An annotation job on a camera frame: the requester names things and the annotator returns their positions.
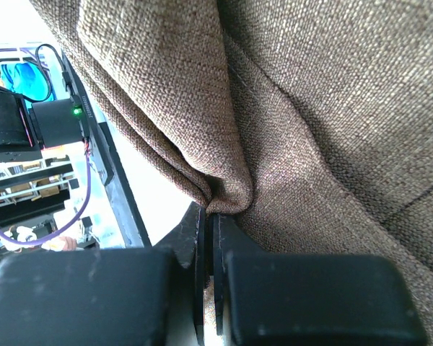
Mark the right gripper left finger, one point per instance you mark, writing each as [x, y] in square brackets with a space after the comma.
[136, 296]

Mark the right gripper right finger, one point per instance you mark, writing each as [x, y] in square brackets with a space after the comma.
[263, 298]

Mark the brown cloth napkin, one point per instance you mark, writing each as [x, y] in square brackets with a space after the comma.
[311, 121]

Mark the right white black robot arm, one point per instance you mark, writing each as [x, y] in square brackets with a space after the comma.
[28, 126]

